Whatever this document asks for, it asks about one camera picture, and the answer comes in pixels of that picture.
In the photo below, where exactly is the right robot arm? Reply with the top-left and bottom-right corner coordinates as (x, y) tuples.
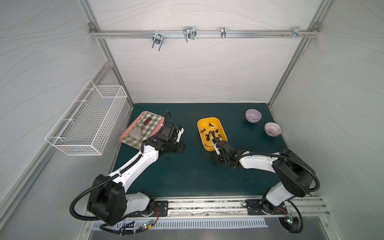
(212, 140), (320, 215)

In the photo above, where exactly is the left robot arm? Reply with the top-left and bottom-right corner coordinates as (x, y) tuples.
(87, 124), (185, 226)

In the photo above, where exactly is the yellow plastic storage box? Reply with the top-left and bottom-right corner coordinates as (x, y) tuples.
(197, 117), (228, 152)

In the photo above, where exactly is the green checkered cloth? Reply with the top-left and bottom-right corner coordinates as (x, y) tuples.
(122, 111), (164, 150)

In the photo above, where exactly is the pink tray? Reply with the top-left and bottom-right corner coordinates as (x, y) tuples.
(118, 110), (167, 150)

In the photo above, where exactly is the purple bowl upright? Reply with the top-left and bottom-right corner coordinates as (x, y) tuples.
(245, 109), (262, 124)

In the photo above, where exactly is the purple ribbed bowl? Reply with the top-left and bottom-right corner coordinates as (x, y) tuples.
(264, 122), (282, 137)

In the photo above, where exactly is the white vent strip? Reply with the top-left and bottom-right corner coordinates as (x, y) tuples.
(109, 218), (269, 231)

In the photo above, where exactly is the metal hook clamp left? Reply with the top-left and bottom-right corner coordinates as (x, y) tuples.
(152, 32), (164, 51)

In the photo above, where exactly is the metal hook clamp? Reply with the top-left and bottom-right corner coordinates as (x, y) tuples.
(152, 32), (164, 51)
(183, 27), (197, 42)

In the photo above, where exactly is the metal hook clamp middle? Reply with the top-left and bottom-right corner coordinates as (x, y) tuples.
(183, 27), (197, 42)

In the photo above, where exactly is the aluminium crossbar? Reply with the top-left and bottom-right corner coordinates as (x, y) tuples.
(90, 29), (321, 39)

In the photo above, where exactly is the metal spatula wooden handle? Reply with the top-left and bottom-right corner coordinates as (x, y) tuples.
(129, 115), (153, 140)

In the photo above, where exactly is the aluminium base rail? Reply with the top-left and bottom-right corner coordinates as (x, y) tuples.
(122, 196), (331, 219)

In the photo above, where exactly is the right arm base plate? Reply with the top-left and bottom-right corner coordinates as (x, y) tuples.
(241, 199), (288, 216)

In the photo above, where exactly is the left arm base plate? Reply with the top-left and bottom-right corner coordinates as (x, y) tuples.
(128, 200), (169, 218)

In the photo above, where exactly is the white wire basket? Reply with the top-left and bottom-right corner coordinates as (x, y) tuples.
(45, 80), (127, 156)

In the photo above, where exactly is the right black conduit cable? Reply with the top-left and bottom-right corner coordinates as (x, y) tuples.
(209, 130), (321, 234)

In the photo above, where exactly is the black conduit cable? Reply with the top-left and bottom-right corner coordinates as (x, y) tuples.
(209, 130), (321, 234)
(69, 153), (143, 222)

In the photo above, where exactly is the left black conduit cable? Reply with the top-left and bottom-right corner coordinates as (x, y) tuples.
(69, 153), (143, 222)

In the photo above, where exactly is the metal ring clamp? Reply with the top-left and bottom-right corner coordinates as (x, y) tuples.
(221, 27), (227, 39)

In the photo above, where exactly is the metal bracket right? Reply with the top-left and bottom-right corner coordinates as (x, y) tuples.
(282, 27), (309, 39)

